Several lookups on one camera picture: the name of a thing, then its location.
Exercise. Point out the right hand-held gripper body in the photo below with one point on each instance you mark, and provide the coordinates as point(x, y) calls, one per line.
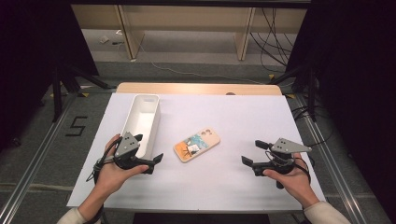
point(285, 146)

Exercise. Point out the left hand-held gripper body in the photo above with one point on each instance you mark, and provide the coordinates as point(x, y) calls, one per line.
point(126, 146)

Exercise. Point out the person's left hand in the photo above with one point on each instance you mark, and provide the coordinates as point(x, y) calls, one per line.
point(109, 177)

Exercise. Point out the person's right hand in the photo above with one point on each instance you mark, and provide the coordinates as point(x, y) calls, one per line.
point(297, 183)

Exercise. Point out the white oblong plastic box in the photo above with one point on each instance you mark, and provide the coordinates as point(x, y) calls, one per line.
point(141, 121)

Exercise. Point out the white table sheet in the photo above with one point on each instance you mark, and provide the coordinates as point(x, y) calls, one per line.
point(224, 183)

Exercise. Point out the black tripod stand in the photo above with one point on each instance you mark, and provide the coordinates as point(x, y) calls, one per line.
point(57, 93)
point(311, 90)

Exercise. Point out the black pen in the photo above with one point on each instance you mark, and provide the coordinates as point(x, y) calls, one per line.
point(117, 42)

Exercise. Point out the black curtain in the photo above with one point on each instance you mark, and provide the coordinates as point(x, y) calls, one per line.
point(358, 77)
point(31, 62)

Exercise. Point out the small white floor object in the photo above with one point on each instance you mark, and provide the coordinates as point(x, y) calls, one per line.
point(104, 39)

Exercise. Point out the light wooden desk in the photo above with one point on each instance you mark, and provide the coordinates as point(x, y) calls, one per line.
point(186, 18)

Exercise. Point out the aluminium floor rail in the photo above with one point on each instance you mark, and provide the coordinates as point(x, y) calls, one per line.
point(34, 161)
point(336, 174)

